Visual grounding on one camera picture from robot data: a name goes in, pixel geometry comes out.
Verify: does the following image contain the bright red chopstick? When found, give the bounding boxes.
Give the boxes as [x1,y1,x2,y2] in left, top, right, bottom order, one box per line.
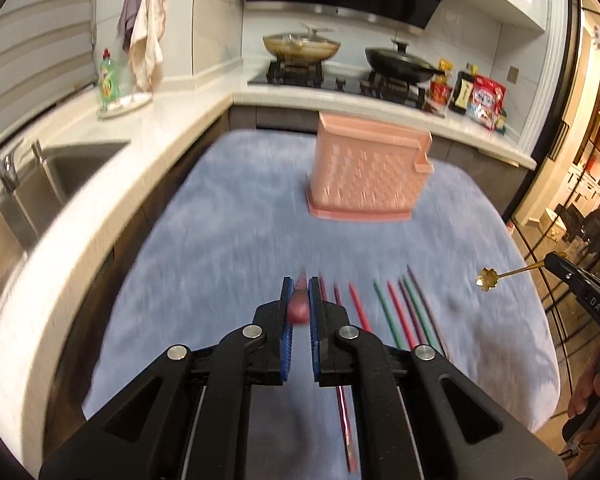
[349,283,373,333]
[387,281,416,350]

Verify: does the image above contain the small green jar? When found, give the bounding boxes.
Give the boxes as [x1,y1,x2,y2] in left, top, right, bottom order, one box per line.
[494,110,507,134]

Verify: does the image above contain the white soap tray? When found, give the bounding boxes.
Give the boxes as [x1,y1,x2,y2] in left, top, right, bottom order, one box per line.
[97,92,154,119]

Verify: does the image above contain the dark soy sauce bottle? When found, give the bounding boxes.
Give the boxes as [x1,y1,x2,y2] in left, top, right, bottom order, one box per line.
[449,63,478,115]

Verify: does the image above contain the green dish soap bottle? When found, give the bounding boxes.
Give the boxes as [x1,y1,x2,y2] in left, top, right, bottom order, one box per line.
[98,49,120,108]

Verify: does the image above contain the red snack packet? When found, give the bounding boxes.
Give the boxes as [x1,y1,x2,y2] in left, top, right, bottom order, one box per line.
[429,79,452,106]

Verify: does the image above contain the stainless steel sink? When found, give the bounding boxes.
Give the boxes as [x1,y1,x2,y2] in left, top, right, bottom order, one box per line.
[0,142,126,310]

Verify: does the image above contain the yellow snack packet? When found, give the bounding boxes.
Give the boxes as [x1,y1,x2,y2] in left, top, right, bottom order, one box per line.
[437,58,454,84]

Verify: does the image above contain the blue-grey fleece table cloth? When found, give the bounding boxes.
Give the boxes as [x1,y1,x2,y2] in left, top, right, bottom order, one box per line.
[82,128,562,480]

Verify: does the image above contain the pink perforated utensil holder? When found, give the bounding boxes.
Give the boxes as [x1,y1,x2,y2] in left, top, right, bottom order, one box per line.
[306,113,434,222]

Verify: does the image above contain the golden wok with glass lid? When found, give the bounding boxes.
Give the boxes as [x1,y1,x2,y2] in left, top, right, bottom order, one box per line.
[262,23,341,63]

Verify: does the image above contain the gold flower-shaped spoon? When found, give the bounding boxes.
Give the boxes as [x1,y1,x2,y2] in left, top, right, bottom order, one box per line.
[476,260,545,292]

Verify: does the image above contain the black frying pan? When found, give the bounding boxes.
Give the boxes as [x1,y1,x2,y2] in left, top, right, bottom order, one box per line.
[365,40,445,84]

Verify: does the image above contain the red white cereal bag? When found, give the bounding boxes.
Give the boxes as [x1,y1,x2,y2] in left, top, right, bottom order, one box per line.
[467,75,506,130]

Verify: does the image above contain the white hanging towel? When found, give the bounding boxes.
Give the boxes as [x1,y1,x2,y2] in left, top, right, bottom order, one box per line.
[129,0,166,92]

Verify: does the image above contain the purple hanging cloth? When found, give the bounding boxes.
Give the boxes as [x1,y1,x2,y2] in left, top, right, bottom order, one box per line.
[117,0,142,52]

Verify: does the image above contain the brown chopstick grey end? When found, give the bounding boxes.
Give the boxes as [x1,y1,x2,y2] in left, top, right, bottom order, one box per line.
[407,266,449,358]

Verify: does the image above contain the dark red chopstick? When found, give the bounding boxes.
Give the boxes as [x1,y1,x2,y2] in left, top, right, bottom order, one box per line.
[332,284,357,470]
[318,275,358,474]
[399,278,428,344]

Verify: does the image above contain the green chopstick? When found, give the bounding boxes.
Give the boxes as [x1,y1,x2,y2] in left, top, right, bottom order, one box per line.
[403,274,442,352]
[374,281,405,350]

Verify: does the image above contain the chrome kitchen faucet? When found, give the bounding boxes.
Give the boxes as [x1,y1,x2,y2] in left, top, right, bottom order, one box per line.
[0,141,21,193]

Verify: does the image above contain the black gas stove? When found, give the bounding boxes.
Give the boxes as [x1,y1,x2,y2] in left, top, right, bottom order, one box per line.
[248,61,448,117]

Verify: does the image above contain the person's right hand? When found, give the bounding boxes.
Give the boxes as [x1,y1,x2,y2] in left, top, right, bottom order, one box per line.
[568,354,600,422]

